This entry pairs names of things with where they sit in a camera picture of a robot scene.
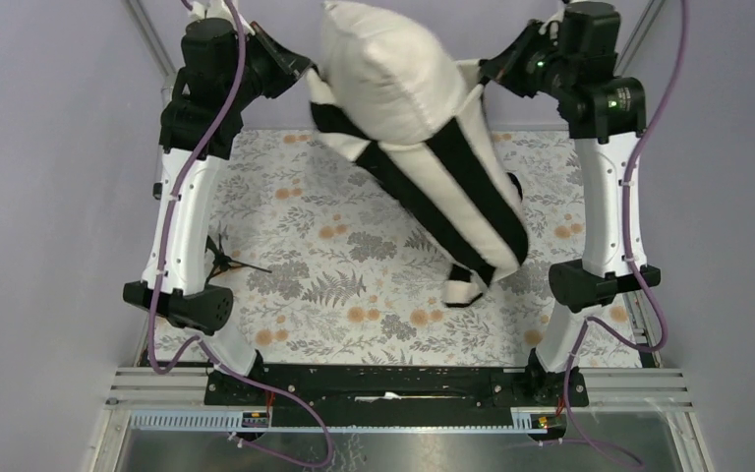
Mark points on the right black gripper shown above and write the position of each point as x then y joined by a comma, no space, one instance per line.
501,66

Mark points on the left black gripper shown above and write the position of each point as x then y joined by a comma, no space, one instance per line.
290,65

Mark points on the white pillow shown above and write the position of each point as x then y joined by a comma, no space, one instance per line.
390,75

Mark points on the black white striped pillowcase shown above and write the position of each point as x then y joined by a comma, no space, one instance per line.
452,184

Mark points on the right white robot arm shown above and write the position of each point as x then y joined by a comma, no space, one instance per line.
607,123

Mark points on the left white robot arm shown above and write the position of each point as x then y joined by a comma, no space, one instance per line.
196,144

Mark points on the floral patterned table mat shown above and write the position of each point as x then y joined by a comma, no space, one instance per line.
335,272

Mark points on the black microphone stand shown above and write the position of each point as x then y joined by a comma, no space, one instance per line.
222,263

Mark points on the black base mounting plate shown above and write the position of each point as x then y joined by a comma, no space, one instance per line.
392,396

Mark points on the white slotted cable duct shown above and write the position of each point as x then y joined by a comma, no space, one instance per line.
242,422

